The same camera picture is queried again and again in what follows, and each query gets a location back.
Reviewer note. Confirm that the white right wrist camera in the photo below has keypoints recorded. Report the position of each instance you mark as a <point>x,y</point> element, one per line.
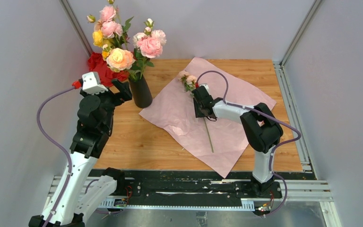
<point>205,86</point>

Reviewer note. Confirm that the aluminium frame rail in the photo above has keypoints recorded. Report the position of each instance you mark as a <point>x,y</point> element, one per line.
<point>207,194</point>

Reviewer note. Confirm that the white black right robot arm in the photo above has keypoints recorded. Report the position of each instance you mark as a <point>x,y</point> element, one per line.
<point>262,133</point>

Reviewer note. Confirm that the red crumpled cloth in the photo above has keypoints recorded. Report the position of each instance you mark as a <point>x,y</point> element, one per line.
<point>97,64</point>

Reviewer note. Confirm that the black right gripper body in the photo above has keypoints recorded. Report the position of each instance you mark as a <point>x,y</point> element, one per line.
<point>199,112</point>

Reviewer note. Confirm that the black vase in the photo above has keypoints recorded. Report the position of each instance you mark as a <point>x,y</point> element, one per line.
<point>140,91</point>

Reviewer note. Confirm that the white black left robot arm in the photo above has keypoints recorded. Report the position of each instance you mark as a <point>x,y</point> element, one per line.
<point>67,207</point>

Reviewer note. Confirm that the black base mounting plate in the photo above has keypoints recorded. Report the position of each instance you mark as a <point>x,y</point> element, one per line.
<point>197,175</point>

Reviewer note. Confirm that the pink rose stem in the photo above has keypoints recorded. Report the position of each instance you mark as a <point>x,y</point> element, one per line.
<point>147,45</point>
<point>114,27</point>

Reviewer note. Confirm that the peach rose stem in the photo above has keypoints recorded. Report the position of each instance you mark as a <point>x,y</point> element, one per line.
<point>190,83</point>
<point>117,59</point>
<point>98,23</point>

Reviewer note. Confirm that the yellow rose bunch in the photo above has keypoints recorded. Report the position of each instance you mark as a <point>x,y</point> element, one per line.
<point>100,39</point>

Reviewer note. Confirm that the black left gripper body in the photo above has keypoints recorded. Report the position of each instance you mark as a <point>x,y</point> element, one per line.
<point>108,99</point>

